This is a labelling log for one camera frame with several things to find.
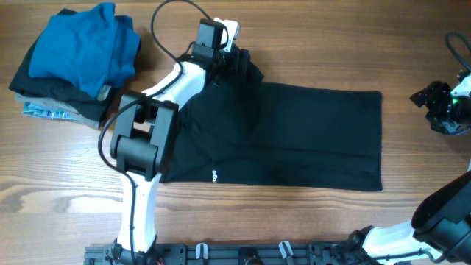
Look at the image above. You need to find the black t-shirt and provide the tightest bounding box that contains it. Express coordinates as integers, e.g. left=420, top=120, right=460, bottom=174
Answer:
left=162, top=61, right=382, bottom=191

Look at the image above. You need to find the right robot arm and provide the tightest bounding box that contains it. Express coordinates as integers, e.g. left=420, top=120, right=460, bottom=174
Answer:
left=341, top=77, right=470, bottom=264

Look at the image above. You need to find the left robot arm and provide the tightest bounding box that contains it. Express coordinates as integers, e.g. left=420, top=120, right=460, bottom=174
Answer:
left=110, top=45, right=250, bottom=264

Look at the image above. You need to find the grey folded garment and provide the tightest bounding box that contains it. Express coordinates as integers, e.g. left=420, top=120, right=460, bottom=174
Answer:
left=15, top=85, right=112, bottom=129

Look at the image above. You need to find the blue folded shirt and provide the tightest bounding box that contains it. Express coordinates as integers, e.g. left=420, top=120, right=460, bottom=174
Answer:
left=28, top=2, right=141, bottom=97

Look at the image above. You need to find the black folded garment in stack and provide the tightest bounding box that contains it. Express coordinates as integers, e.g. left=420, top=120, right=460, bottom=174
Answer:
left=9, top=9, right=123, bottom=109

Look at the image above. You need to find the light blue denim garment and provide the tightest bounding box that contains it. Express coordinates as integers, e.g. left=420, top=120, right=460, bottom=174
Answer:
left=22, top=102, right=77, bottom=122

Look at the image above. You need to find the left black cable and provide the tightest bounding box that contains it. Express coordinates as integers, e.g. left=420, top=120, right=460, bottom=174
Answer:
left=97, top=0, right=214, bottom=258

